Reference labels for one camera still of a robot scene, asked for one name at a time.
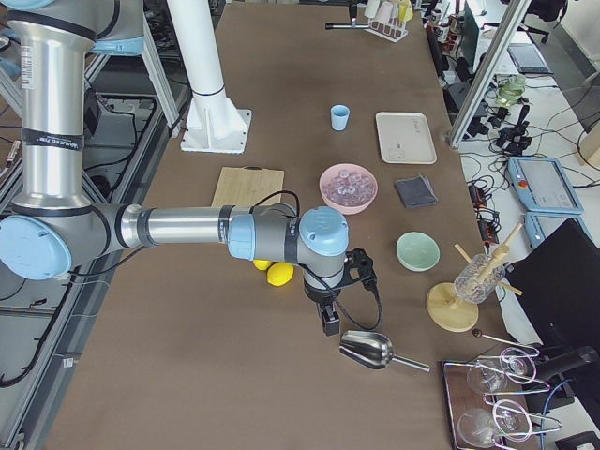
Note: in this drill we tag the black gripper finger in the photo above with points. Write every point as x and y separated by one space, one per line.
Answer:
352 13

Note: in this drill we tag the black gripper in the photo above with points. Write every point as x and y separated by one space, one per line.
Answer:
320 296

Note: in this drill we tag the steel muddler black tip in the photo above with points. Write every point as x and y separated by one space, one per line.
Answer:
345 26

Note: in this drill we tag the white cup drying rack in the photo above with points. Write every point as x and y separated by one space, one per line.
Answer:
388 19

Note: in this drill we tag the metal ice scoop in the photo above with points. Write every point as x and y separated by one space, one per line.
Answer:
374 350

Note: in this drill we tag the light blue cup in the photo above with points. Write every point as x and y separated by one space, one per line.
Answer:
339 117

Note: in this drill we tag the clear ice cubes pile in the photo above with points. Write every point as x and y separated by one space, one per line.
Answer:
350 188

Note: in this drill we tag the whole yellow lemon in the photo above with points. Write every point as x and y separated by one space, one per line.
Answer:
279 274
262 265

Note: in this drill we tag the green bowl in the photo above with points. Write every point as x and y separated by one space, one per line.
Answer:
417 251

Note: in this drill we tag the pink bowl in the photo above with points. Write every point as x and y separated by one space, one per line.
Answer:
330 173

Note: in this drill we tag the cream rabbit serving tray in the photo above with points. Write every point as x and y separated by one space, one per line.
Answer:
405 138

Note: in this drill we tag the grey folded cloth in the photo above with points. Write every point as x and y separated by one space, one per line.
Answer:
416 192

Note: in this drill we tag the wooden cutting board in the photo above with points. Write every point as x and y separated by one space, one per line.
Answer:
246 186

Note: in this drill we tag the clear glass on rack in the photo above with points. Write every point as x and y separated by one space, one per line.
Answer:
478 279

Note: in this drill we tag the black tray with glasses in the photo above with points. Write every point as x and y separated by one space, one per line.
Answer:
486 400

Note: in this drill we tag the blue teach pendant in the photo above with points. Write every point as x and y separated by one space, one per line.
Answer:
542 186

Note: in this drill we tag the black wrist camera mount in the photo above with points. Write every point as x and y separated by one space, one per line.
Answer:
358 267

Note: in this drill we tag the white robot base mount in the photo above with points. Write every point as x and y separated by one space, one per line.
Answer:
214 124

